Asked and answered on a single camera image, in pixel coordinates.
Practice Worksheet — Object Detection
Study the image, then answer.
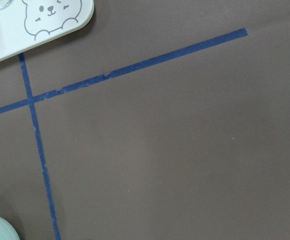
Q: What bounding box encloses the cream bear tray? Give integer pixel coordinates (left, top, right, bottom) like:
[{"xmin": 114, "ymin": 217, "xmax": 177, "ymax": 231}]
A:
[{"xmin": 0, "ymin": 0, "xmax": 95, "ymax": 61}]

